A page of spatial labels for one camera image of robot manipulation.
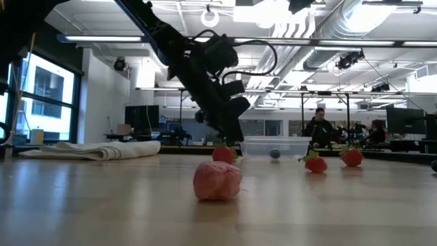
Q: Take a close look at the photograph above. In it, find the folded white towel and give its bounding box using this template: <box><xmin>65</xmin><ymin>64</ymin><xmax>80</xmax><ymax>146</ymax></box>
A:
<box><xmin>18</xmin><ymin>140</ymin><xmax>161</xmax><ymax>161</ymax></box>

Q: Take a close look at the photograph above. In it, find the background black robot equipment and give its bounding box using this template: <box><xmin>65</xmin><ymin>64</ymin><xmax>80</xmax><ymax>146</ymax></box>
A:
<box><xmin>160</xmin><ymin>126</ymin><xmax>193</xmax><ymax>146</ymax></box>

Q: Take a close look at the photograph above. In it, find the thin yellow cable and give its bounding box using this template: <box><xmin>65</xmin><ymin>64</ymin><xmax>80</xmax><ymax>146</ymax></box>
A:
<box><xmin>9</xmin><ymin>32</ymin><xmax>36</xmax><ymax>137</ymax></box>

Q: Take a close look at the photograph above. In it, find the black monitor at room edge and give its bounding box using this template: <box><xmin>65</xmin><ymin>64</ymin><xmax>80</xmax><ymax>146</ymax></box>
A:
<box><xmin>425</xmin><ymin>114</ymin><xmax>437</xmax><ymax>141</ymax></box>

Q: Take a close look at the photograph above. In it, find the long ceiling light strip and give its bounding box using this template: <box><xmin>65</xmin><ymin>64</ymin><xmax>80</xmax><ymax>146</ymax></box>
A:
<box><xmin>56</xmin><ymin>33</ymin><xmax>437</xmax><ymax>49</ymax></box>

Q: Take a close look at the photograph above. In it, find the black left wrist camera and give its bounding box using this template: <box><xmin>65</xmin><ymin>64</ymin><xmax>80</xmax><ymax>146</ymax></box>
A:
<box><xmin>221</xmin><ymin>80</ymin><xmax>245</xmax><ymax>98</ymax></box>

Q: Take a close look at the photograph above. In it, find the black table edge rail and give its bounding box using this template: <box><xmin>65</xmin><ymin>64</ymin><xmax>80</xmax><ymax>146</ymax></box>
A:
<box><xmin>158</xmin><ymin>146</ymin><xmax>437</xmax><ymax>165</ymax></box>

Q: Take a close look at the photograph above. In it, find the white cylindrical tub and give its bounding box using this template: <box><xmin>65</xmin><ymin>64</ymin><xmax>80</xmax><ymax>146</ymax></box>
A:
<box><xmin>29</xmin><ymin>128</ymin><xmax>44</xmax><ymax>145</ymax></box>

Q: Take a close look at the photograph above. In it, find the clear plastic tupperware container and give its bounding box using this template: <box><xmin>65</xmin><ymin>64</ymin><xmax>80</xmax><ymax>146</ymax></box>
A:
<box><xmin>240</xmin><ymin>135</ymin><xmax>312</xmax><ymax>161</ymax></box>

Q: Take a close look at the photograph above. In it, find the pink knobbly toy fruit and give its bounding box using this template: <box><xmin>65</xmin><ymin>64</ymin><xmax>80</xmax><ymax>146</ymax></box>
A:
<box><xmin>193</xmin><ymin>160</ymin><xmax>244</xmax><ymax>202</ymax></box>

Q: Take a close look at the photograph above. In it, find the red toy strawberry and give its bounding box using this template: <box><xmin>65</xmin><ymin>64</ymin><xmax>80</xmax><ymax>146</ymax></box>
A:
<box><xmin>339</xmin><ymin>143</ymin><xmax>364</xmax><ymax>167</ymax></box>
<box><xmin>298</xmin><ymin>150</ymin><xmax>328</xmax><ymax>174</ymax></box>
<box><xmin>211</xmin><ymin>142</ymin><xmax>238</xmax><ymax>165</ymax></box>

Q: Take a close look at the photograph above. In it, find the black overhead rig camera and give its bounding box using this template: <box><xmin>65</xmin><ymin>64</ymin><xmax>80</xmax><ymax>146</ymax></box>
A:
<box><xmin>336</xmin><ymin>49</ymin><xmax>365</xmax><ymax>71</ymax></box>

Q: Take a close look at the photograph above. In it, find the wide black computer monitor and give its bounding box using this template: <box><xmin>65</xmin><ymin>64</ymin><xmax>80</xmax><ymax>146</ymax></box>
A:
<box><xmin>386</xmin><ymin>107</ymin><xmax>427</xmax><ymax>136</ymax></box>

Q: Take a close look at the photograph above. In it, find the white hanging ring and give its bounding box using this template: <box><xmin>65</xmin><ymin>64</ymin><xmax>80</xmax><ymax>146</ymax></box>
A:
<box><xmin>200</xmin><ymin>8</ymin><xmax>220</xmax><ymax>28</ymax></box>

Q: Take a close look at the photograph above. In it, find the silver ventilation duct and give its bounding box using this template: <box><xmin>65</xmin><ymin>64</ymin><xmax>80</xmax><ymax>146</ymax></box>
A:
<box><xmin>302</xmin><ymin>0</ymin><xmax>400</xmax><ymax>72</ymax></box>

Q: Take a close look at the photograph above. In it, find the black framed window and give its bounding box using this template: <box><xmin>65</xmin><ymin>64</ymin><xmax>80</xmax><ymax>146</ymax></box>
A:
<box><xmin>0</xmin><ymin>51</ymin><xmax>83</xmax><ymax>144</ymax></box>

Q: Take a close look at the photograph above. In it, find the person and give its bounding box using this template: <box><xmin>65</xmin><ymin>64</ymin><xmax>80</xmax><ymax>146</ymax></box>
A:
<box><xmin>302</xmin><ymin>107</ymin><xmax>337</xmax><ymax>148</ymax></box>

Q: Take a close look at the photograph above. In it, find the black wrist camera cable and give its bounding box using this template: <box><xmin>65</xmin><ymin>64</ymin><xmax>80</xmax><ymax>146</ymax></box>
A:
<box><xmin>191</xmin><ymin>29</ymin><xmax>278</xmax><ymax>85</ymax></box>

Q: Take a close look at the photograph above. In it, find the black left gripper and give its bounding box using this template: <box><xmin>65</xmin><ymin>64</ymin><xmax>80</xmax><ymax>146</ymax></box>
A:
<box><xmin>177</xmin><ymin>64</ymin><xmax>252</xmax><ymax>144</ymax></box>

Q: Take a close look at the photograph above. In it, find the black looped cable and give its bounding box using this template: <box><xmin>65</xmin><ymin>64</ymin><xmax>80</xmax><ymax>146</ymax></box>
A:
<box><xmin>0</xmin><ymin>122</ymin><xmax>11</xmax><ymax>144</ymax></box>

